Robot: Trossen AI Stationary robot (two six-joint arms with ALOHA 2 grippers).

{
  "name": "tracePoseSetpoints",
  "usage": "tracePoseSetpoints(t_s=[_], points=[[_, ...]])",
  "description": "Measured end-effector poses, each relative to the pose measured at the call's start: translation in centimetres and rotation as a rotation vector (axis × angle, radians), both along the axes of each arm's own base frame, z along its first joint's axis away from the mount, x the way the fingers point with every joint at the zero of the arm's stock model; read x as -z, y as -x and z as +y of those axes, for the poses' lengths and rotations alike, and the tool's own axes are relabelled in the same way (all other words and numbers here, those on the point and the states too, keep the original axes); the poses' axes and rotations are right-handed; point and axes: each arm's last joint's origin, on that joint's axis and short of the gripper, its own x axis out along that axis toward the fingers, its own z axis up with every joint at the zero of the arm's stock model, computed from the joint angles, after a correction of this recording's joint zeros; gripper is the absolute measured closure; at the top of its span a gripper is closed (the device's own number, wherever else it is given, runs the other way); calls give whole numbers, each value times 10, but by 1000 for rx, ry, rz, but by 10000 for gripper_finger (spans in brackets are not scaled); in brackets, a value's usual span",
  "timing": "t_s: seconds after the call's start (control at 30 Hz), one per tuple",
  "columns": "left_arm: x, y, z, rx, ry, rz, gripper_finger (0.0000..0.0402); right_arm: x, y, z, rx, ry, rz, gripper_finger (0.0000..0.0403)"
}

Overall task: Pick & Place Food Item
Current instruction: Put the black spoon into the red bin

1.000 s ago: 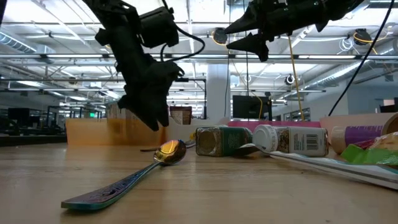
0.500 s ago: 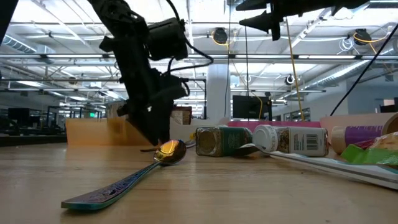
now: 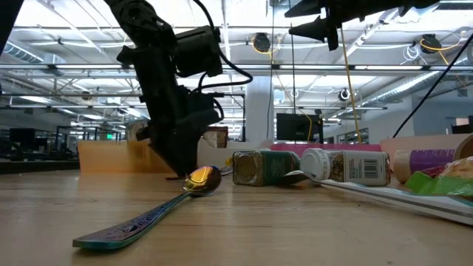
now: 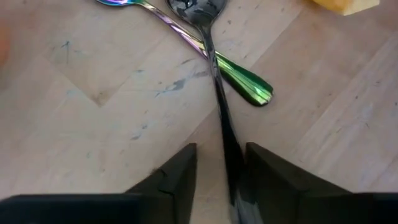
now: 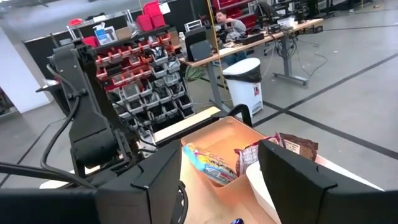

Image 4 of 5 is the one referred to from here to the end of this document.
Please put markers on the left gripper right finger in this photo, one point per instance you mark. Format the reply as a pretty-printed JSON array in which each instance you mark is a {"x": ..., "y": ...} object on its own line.
[{"x": 304, "y": 202}]

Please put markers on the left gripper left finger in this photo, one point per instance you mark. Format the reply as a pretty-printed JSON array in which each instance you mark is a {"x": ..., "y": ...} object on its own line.
[{"x": 124, "y": 208}]

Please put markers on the black metal spoon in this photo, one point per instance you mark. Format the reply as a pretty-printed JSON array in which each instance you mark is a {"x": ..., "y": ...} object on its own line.
[{"x": 199, "y": 11}]

